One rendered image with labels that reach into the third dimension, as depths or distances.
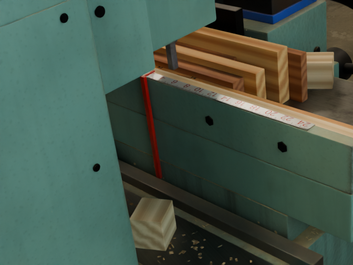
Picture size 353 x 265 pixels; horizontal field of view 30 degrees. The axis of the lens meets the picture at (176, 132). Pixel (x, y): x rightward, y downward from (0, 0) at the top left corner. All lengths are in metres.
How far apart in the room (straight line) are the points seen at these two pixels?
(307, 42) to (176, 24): 0.25
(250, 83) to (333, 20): 2.78
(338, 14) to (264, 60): 2.83
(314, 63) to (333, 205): 0.22
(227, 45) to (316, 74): 0.12
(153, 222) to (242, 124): 0.15
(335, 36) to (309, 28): 2.41
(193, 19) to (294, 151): 0.21
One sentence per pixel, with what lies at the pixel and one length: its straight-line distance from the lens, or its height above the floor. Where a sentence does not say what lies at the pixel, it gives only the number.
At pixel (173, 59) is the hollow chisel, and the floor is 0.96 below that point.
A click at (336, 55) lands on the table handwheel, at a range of 1.09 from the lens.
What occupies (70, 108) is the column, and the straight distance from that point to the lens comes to 0.58.
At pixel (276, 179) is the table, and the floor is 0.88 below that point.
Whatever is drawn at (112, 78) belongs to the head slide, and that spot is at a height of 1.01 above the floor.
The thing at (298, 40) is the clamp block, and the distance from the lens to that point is 0.92.
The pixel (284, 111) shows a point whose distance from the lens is 0.69.
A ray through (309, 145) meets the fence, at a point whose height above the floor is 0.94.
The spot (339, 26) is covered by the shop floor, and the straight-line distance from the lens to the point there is 3.47.
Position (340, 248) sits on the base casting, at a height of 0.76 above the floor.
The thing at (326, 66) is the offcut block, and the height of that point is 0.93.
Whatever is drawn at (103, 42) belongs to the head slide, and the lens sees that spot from 0.64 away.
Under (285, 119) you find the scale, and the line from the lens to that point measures 0.66.
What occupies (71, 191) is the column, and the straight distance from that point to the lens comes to 0.61.
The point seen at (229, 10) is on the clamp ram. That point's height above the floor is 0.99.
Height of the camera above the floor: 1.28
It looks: 30 degrees down
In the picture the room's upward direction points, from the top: 8 degrees counter-clockwise
